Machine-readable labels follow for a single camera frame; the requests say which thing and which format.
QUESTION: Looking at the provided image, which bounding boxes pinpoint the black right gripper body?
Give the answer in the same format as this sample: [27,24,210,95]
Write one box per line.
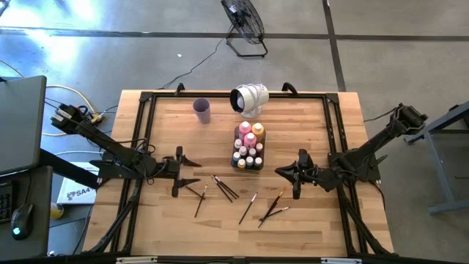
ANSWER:
[292,148,327,200]

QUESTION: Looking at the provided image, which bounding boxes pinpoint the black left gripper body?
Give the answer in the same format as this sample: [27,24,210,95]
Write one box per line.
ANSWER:
[160,146,184,198]

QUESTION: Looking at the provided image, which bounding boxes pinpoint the black-handled paint brush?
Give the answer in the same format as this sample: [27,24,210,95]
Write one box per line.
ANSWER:
[213,175,240,199]
[238,191,259,225]
[210,177,234,204]
[185,185,206,201]
[194,184,208,218]

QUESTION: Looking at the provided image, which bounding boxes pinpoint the large pink paint bottle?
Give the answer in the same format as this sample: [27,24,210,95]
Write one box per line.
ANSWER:
[243,132,257,150]
[238,120,253,137]

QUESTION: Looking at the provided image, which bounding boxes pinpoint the large orange-yellow paint bottle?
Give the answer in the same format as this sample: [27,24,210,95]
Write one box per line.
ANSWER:
[251,122,265,142]

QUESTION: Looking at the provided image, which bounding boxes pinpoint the orange-bristled black paint brush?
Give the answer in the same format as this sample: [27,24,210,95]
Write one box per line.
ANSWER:
[257,186,287,229]

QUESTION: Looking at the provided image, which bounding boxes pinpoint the gold-ferruled black paint brush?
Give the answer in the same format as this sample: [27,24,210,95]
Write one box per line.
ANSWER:
[211,176,238,200]

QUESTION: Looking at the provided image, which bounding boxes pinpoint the translucent grey plastic bin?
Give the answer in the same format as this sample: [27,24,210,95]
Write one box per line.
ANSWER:
[230,126,267,172]

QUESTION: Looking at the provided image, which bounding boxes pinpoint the black markers at right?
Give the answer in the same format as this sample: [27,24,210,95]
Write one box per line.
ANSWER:
[259,206,290,222]

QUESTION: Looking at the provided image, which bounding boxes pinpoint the lilac plastic cup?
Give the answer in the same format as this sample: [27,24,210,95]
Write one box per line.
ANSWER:
[192,97,212,125]

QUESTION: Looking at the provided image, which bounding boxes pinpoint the yellow black power strip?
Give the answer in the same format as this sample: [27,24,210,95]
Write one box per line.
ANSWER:
[89,112,106,128]

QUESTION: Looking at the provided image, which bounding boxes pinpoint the white printed cardboard box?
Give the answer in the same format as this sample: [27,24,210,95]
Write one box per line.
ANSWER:
[56,161,100,205]

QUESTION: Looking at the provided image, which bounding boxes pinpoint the black diagonal beam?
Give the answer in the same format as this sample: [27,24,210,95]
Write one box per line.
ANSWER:
[38,148,100,189]

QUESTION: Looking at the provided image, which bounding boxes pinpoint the small yellow container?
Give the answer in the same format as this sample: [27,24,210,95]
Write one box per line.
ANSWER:
[50,202,65,221]

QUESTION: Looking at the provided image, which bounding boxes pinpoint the dark desk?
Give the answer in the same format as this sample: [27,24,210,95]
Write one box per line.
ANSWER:
[0,165,54,262]

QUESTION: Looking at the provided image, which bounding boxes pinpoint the blue-grey metal stand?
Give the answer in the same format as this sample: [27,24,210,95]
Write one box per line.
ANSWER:
[405,100,469,216]

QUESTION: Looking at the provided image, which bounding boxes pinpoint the black floor fan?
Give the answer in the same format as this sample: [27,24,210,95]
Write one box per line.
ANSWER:
[221,0,269,59]

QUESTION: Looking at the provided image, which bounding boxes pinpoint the black computer mouse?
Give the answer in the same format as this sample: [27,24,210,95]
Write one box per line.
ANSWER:
[10,203,34,241]

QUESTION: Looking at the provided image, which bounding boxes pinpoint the black keyboard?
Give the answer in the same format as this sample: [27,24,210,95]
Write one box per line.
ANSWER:
[0,182,15,225]

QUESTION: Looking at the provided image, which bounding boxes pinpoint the black aluminium table frame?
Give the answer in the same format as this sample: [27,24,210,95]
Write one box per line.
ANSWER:
[83,89,395,264]

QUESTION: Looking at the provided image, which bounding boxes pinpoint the white frame bracket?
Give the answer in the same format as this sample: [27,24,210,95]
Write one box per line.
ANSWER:
[321,257,363,264]
[116,256,158,264]

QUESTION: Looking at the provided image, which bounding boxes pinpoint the black fan power cable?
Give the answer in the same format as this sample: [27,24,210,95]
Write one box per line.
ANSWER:
[157,34,230,91]

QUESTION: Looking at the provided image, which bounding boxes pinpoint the yellow cable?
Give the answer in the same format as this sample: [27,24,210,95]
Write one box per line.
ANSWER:
[40,84,100,137]

